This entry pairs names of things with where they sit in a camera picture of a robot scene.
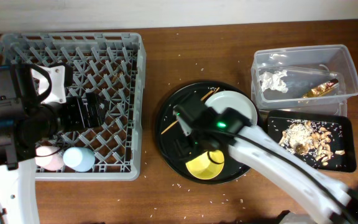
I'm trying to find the pile of food scraps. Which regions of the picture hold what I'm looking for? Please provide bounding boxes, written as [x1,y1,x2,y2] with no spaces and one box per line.
[278,119,346,167]

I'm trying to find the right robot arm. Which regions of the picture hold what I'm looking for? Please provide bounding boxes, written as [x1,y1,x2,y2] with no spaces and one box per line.
[173,95,358,223]

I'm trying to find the round black tray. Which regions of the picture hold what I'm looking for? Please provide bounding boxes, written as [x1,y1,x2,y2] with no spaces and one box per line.
[155,81,263,184]

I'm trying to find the white tissue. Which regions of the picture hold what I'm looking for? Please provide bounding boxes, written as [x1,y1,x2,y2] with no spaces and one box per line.
[259,70,288,93]

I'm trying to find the pink cup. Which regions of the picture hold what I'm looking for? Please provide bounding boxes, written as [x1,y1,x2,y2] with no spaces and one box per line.
[35,146,64,171]

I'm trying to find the grey plate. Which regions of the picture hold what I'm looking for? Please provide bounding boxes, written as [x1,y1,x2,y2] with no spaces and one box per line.
[205,91,258,125]

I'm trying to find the black rectangular tray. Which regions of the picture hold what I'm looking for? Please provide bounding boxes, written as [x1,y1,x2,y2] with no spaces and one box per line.
[265,110,357,172]

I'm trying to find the clear plastic bin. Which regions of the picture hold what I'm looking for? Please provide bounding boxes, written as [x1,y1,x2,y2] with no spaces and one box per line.
[250,44,358,116]

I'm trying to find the grey dishwasher rack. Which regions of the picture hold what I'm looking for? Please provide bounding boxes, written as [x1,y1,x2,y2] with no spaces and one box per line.
[0,32,146,181]

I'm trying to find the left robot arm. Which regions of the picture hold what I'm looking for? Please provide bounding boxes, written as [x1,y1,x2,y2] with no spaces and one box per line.
[0,63,109,223]

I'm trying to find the gold snack wrapper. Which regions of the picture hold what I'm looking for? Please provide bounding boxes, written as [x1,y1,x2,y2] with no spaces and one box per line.
[302,78,339,98]

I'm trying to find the blue cup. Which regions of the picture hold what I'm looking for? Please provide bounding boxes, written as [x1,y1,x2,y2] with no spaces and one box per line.
[63,147,95,172]

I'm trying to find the yellow bowl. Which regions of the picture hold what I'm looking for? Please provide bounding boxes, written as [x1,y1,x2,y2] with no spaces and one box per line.
[185,150,225,180]

